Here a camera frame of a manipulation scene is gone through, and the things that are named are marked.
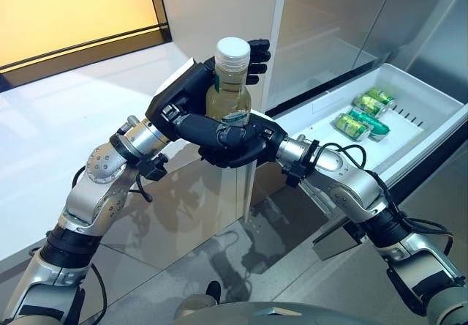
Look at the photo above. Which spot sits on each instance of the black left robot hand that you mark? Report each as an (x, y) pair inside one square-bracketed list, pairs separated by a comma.
[(175, 94)]

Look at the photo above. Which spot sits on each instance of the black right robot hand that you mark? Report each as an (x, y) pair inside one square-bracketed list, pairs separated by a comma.
[(248, 145)]

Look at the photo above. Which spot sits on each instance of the yellow drink bottle white cap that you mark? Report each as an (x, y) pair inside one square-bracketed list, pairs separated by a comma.
[(228, 94)]

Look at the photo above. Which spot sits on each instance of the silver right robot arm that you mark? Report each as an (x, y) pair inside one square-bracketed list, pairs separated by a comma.
[(358, 193)]

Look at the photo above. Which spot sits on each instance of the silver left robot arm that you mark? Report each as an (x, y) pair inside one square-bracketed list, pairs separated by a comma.
[(91, 193)]

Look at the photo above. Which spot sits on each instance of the white fridge drawer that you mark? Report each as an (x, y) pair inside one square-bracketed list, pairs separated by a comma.
[(329, 120)]

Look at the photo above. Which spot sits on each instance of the stainless steel fridge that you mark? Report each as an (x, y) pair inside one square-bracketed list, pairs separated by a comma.
[(329, 17)]

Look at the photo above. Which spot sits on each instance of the white tall cabinet panel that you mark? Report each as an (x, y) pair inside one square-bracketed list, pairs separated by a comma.
[(204, 14)]

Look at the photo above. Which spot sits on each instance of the white counter cabinet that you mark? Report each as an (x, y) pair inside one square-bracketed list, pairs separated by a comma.
[(73, 112)]

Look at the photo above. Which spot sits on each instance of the teal green soda can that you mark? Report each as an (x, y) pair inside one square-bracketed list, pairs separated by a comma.
[(371, 123)]

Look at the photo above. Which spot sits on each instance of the black framed backlit window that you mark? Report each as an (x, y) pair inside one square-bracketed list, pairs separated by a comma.
[(73, 14)]

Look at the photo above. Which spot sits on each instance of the grey robot torso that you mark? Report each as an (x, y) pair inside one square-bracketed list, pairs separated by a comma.
[(292, 314)]

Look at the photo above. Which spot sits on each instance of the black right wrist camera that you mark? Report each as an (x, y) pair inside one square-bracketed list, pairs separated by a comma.
[(296, 173)]

